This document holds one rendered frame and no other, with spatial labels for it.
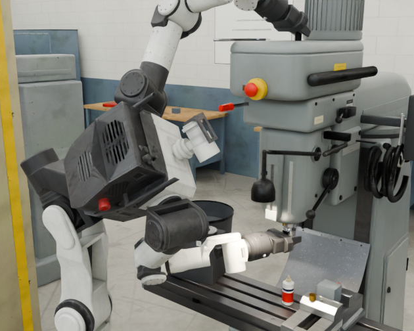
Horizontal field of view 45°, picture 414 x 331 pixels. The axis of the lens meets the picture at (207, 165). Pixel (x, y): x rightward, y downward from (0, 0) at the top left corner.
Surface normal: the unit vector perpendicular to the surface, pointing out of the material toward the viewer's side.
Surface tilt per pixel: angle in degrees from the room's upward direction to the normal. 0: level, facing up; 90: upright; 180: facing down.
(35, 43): 90
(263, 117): 90
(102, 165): 75
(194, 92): 90
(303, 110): 90
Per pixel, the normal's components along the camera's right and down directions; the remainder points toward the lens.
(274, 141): -0.61, 0.20
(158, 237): -0.79, 0.14
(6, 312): 0.79, 0.15
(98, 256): -0.33, 0.24
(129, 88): -0.33, -0.25
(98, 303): 0.93, -0.07
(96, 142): -0.73, -0.10
